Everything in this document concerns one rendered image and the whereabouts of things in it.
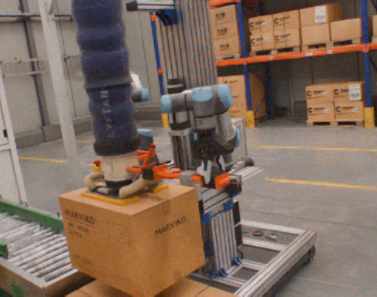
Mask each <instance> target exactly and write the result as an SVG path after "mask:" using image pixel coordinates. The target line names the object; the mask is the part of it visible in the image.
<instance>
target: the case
mask: <svg viewBox="0 0 377 297"><path fill-rule="evenodd" d="M164 184H168V186H169V188H166V189H164V190H162V191H159V192H157V193H148V192H144V191H138V190H137V191H136V192H134V193H132V194H133V195H136V196H139V200H136V201H134V202H132V203H128V204H126V205H124V206H123V207H122V206H119V205H116V204H113V203H106V202H104V201H100V200H93V199H91V198H88V197H86V196H81V193H82V192H84V191H85V190H89V189H88V188H87V187H83V188H81V189H78V190H74V191H72V192H70V193H65V194H63V195H61V196H58V197H59V201H60V210H61V213H62V218H63V228H64V231H65V234H66V238H67V248H68V251H69V255H70V264H71V267H72V268H74V269H77V270H78V271H81V272H83V273H85V274H86V275H90V276H91V277H93V278H96V279H98V280H100V281H103V282H104V283H106V284H109V285H111V286H112V287H116V288H117V289H119V290H122V291H124V292H126V293H128V294H130V295H133V296H135V297H153V296H155V295H156V294H159V293H160V292H161V291H163V290H164V289H166V288H169V286H171V285H173V284H174V283H175V282H178V281H179V280H180V279H182V278H183V277H186V276H187V275H189V274H190V273H192V272H193V271H196V270H197V269H198V268H200V267H201V266H202V265H204V264H205V257H204V248H203V242H202V231H201V225H200V216H199V204H198V198H197V188H193V187H189V186H181V185H173V184H169V183H164Z"/></svg>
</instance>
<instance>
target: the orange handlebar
mask: <svg viewBox="0 0 377 297"><path fill-rule="evenodd" d="M136 153H138V155H141V156H139V161H140V160H144V159H146V155H147V154H148V151H136ZM126 171H127V172H137V173H142V170H141V169H137V168H132V167H127V168H126ZM181 172H185V171H180V169H164V170H163V171H162V172H160V171H158V172H157V173H156V175H157V176H163V177H164V179H179V178H180V177H179V173H181ZM200 176H201V174H198V176H192V177H191V180H192V181H193V182H200ZM229 180H230V179H229V178H228V177H225V178H224V179H221V180H220V181H219V184H220V185H224V184H227V183H228V182H229Z"/></svg>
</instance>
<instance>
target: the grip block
mask: <svg viewBox="0 0 377 297"><path fill-rule="evenodd" d="M141 167H142V168H141V170H142V178H143V179H148V180H154V181H157V180H159V179H163V178H164V177H163V176H157V175H156V173H157V172H158V171H160V172H162V171H163V170H164V169H168V165H167V163H155V162H154V163H150V164H148V165H146V166H141Z"/></svg>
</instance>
